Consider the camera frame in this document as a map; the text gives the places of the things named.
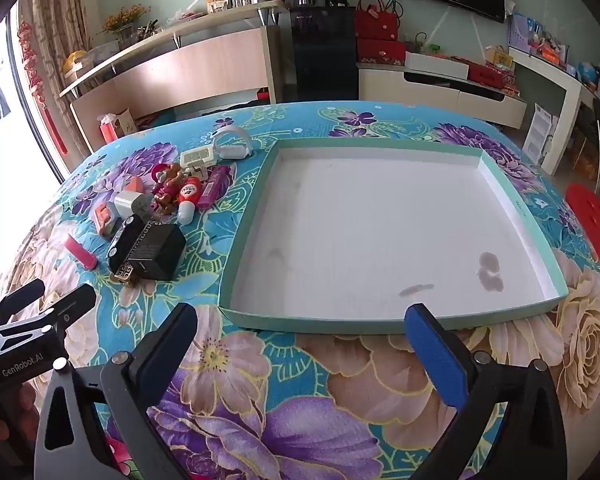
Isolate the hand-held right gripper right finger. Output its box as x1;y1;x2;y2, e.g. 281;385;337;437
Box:
404;303;568;480

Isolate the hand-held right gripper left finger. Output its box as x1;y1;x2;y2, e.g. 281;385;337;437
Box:
34;302;199;480

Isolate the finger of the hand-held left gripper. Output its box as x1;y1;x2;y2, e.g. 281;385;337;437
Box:
0;279;47;327
0;283;97;350

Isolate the pink wristband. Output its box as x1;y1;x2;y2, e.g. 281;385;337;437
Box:
65;233;99;271

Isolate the black gold patterned lighter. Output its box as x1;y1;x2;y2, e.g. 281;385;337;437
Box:
111;219;161;287

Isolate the black charger cube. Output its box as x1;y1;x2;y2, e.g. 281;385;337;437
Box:
127;222;187;281

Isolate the white charger plug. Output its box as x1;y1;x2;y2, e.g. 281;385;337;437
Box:
114;190;156;223

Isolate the red squeeze bottle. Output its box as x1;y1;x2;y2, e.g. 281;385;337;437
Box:
176;177;202;224

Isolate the shallow green-rimmed white box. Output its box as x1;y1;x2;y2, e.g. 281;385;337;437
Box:
218;138;569;333

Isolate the toy dog figure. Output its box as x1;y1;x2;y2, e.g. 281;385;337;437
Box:
150;161;188;216

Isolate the purple lighter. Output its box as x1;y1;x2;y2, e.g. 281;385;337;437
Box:
196;165;231;211

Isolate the person's left hand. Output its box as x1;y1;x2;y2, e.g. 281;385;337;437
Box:
0;385;37;463

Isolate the floral teal blanket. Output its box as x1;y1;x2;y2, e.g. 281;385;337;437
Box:
0;100;600;480

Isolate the red paper bag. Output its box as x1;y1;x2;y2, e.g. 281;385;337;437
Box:
98;114;121;143

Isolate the cream plastic clip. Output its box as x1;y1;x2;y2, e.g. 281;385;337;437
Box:
180;147;217;181

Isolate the beige paper bag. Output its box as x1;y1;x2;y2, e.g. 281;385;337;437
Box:
115;109;138;137

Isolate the white wristband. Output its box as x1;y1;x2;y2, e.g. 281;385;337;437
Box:
213;126;253;161

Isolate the red plastic stool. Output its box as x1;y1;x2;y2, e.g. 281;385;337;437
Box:
565;183;600;311

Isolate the red hanging ornament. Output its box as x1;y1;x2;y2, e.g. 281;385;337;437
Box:
17;21;68;153

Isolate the white standing calendar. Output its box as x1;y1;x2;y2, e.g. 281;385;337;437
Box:
522;104;553;163

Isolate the white television cabinet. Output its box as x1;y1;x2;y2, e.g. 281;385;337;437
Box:
357;62;528;131

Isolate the long wooden shelf unit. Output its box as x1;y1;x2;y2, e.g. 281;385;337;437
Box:
59;0;291;153

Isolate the beige patterned curtain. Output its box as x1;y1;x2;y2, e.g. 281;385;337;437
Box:
30;0;98;126

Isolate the red flat box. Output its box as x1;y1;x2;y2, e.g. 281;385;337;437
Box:
467;62;518;91

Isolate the white flat box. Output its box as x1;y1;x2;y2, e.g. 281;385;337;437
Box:
405;51;471;80

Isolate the vase of yellow flowers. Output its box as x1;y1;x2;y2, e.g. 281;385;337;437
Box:
102;5;151;46

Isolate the white desk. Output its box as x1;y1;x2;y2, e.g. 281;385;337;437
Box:
507;47;598;176

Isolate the red gift box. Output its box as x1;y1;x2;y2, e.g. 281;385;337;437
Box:
356;37;407;66

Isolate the black water dispenser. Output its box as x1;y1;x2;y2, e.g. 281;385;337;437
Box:
289;0;358;103

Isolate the red gift bag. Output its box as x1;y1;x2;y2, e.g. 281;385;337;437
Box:
355;0;400;41

